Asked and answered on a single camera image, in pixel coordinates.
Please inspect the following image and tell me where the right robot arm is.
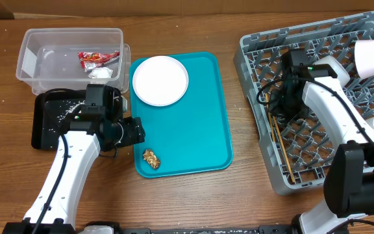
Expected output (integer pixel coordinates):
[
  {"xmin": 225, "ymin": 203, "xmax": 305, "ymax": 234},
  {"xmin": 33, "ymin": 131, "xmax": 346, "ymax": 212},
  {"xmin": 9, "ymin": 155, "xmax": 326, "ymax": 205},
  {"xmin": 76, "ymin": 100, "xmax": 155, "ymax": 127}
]
[{"xmin": 267, "ymin": 49, "xmax": 374, "ymax": 233}]

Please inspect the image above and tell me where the grey dishwasher rack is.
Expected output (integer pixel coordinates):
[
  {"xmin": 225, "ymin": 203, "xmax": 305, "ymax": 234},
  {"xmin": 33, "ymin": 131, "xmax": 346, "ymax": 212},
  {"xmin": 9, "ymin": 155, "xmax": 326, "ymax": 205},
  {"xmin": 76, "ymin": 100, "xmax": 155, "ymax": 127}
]
[{"xmin": 234, "ymin": 11, "xmax": 374, "ymax": 195}]

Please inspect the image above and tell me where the clear plastic bin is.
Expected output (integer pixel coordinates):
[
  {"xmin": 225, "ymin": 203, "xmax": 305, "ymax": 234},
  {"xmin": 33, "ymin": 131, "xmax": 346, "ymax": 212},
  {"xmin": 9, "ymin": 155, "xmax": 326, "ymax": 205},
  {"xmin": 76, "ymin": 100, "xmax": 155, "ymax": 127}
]
[{"xmin": 16, "ymin": 28, "xmax": 131, "ymax": 95}]

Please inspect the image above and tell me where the pile of spilled rice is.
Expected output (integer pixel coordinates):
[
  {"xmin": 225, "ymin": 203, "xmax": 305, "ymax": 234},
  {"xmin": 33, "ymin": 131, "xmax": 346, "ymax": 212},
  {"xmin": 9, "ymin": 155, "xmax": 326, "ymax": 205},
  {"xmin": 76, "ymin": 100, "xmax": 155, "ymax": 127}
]
[{"xmin": 43, "ymin": 98, "xmax": 85, "ymax": 133}]

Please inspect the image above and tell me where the teal serving tray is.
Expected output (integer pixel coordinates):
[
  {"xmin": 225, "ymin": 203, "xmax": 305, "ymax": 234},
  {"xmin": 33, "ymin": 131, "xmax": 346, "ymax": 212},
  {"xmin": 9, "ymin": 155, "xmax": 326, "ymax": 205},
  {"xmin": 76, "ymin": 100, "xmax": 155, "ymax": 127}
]
[{"xmin": 130, "ymin": 51, "xmax": 234, "ymax": 178}]

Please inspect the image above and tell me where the grey bowl of rice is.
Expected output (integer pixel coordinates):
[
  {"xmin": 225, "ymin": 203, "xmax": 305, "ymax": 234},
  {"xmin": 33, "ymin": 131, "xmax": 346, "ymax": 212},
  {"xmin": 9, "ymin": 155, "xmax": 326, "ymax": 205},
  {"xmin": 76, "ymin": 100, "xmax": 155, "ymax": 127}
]
[{"xmin": 314, "ymin": 55, "xmax": 350, "ymax": 88}]

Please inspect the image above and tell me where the red snack wrapper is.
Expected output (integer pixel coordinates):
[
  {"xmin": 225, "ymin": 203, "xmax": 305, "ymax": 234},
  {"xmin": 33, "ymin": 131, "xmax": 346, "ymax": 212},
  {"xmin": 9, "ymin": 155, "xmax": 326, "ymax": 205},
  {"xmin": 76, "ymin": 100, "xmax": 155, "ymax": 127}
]
[{"xmin": 78, "ymin": 51, "xmax": 120, "ymax": 72}]

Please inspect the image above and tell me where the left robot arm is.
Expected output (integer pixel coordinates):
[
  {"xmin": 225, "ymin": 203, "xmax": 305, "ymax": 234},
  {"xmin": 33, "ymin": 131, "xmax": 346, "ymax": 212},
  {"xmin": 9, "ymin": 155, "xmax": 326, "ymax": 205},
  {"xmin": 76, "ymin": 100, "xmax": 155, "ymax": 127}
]
[{"xmin": 3, "ymin": 84, "xmax": 145, "ymax": 233}]

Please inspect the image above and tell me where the brown food scrap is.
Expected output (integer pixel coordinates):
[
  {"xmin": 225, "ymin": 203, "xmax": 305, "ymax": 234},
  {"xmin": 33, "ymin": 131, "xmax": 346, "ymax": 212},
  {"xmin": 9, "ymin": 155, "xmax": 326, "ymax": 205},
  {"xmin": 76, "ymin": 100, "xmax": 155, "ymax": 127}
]
[{"xmin": 143, "ymin": 149, "xmax": 161, "ymax": 170}]

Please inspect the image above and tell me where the black plastic tray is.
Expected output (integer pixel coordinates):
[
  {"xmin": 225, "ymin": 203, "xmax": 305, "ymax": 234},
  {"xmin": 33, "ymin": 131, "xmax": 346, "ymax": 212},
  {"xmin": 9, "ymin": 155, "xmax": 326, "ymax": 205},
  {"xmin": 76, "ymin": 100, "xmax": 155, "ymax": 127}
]
[{"xmin": 32, "ymin": 84, "xmax": 129, "ymax": 151}]

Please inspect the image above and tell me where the large white plate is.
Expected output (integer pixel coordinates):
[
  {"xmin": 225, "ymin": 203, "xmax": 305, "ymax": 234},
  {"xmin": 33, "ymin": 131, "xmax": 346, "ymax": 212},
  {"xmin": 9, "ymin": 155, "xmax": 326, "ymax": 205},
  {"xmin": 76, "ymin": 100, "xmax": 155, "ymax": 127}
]
[{"xmin": 132, "ymin": 56, "xmax": 189, "ymax": 107}]

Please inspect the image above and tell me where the white tissue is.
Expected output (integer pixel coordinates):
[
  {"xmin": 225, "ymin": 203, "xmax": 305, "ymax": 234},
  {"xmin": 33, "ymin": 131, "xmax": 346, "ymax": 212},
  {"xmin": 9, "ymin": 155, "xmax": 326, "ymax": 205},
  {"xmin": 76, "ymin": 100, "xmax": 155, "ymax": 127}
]
[{"xmin": 88, "ymin": 67, "xmax": 113, "ymax": 79}]

